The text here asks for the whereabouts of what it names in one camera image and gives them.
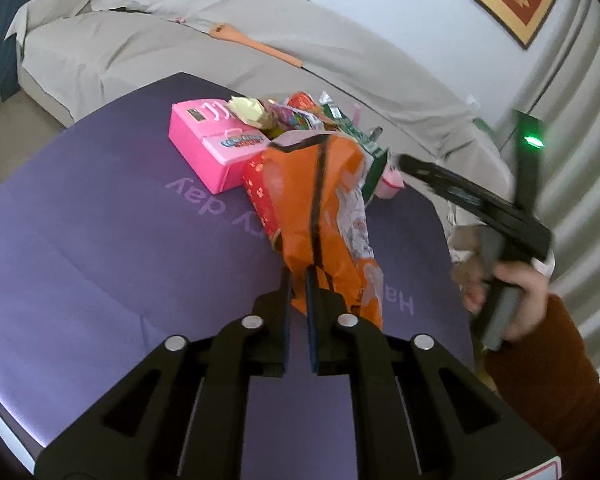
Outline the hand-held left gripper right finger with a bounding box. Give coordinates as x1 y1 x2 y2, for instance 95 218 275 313
305 266 562 480

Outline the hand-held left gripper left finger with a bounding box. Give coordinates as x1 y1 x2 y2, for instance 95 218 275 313
34 267 294 480

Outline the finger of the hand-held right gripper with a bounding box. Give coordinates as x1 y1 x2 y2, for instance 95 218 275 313
398 153 520 233

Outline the orange printed bag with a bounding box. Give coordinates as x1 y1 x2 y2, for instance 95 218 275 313
242 131 386 332

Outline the person's right hand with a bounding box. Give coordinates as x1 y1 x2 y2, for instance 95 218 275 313
461 259 552 343

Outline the pink toy brush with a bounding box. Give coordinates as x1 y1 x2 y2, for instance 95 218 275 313
375 157 406 200

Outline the green cloth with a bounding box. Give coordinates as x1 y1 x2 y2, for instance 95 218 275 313
472 117 502 147

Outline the green drink carton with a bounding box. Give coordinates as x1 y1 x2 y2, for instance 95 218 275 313
319 92 390 202

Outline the white curtain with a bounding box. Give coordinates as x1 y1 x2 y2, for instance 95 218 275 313
499 7 600 361

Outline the red snack wrapper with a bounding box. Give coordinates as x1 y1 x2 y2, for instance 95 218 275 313
286 91 322 117

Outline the colourful crumpled wrapper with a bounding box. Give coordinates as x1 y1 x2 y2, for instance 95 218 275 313
263 100 323 140

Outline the pink toy box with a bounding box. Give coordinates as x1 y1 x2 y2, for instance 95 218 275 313
168 98 272 195

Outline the purple printed mat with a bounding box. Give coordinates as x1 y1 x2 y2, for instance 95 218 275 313
0 72 477 480

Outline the orange back scratcher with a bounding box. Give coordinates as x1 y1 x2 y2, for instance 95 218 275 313
208 22 306 69

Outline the grey covered sofa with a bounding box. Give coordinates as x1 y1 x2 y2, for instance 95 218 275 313
17 0 512 202

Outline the dark blue cushion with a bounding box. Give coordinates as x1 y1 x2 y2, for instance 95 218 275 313
0 0 102 104

